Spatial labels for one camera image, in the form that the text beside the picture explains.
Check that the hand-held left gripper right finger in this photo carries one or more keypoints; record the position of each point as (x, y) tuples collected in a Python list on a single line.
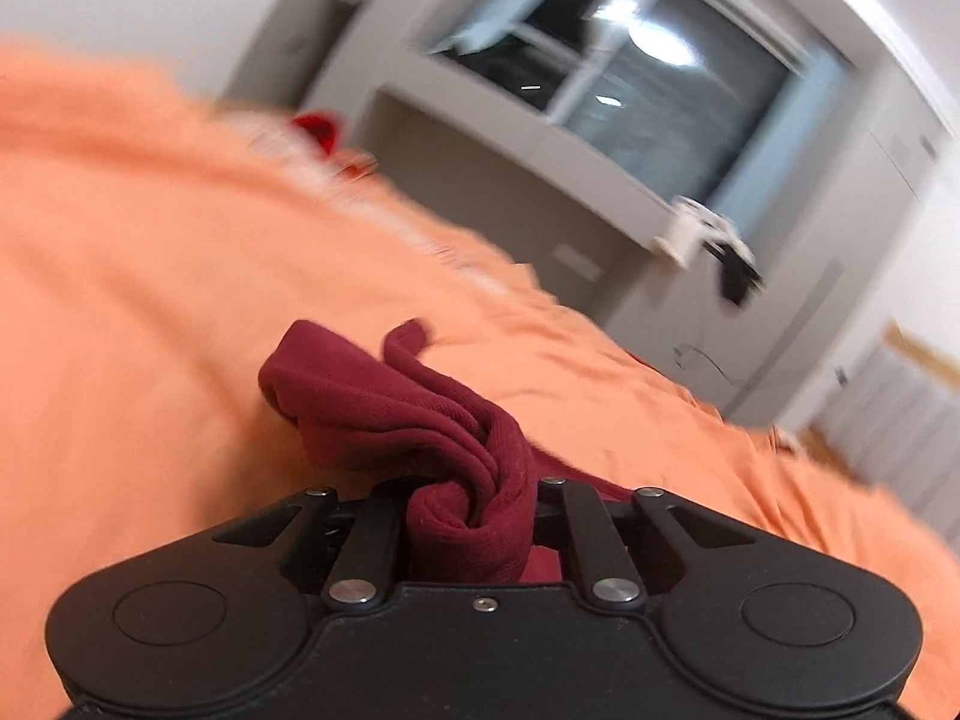
[(577, 525)]

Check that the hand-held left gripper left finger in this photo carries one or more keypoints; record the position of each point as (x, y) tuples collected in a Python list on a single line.
[(375, 532)]

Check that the maroon knit shirt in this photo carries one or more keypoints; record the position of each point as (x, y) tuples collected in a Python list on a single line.
[(420, 420)]

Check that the pale crumpled cloth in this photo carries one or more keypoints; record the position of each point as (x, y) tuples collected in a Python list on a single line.
[(784, 439)]

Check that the black hanging cloth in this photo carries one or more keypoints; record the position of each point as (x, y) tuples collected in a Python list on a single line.
[(739, 274)]

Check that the white hanging cloth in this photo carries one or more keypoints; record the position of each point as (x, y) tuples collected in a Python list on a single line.
[(686, 229)]

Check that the padded grey headboard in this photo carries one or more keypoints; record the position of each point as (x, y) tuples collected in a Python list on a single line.
[(892, 420)]

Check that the orange bed sheet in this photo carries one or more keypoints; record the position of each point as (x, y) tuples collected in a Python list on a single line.
[(150, 277)]

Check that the grey built-in cabinet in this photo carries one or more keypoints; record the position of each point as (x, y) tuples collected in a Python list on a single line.
[(487, 187)]

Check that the small orange cloth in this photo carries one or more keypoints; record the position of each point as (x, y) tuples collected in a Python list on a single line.
[(354, 165)]

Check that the red knit hat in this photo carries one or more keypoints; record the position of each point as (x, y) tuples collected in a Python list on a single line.
[(319, 131)]

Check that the pink patterned pillow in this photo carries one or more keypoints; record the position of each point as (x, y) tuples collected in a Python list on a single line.
[(262, 135)]

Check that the blue curtain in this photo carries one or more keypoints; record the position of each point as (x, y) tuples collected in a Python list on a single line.
[(780, 150)]

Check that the glass window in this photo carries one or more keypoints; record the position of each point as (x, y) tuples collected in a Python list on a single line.
[(675, 105)]

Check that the light blue hanging cloth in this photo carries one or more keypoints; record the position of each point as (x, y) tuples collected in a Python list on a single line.
[(480, 34)]

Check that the white wall socket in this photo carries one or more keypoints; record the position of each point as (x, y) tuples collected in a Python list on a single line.
[(579, 260)]

